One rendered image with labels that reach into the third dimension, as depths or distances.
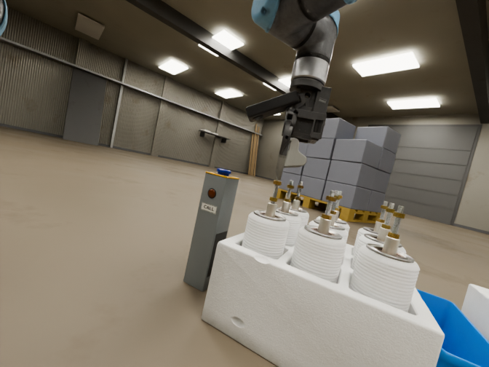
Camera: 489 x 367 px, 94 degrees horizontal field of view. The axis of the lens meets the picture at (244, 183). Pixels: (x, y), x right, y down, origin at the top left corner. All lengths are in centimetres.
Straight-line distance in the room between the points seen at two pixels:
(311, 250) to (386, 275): 12
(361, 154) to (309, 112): 241
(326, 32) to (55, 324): 75
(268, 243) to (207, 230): 20
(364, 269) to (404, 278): 6
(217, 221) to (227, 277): 16
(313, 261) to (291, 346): 16
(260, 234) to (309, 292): 14
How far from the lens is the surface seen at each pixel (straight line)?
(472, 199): 925
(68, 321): 59
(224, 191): 59
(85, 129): 941
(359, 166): 288
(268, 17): 50
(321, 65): 54
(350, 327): 47
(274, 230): 49
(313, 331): 48
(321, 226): 49
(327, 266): 47
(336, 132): 315
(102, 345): 53
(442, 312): 87
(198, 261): 66
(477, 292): 83
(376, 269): 47
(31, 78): 1016
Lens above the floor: 35
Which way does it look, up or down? 4 degrees down
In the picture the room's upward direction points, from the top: 12 degrees clockwise
